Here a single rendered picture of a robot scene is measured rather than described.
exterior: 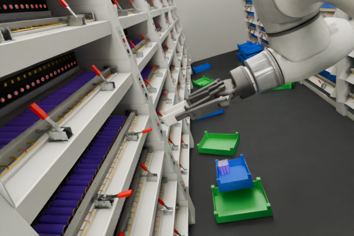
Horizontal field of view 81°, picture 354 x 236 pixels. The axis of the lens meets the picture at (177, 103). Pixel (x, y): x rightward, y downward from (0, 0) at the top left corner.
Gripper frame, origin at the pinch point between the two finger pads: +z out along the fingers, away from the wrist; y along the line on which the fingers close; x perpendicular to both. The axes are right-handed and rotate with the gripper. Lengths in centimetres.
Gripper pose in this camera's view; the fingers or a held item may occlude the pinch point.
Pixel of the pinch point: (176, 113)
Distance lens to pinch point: 54.5
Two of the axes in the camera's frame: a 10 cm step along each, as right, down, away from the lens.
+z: -8.7, 4.2, 2.7
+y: 0.6, -4.4, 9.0
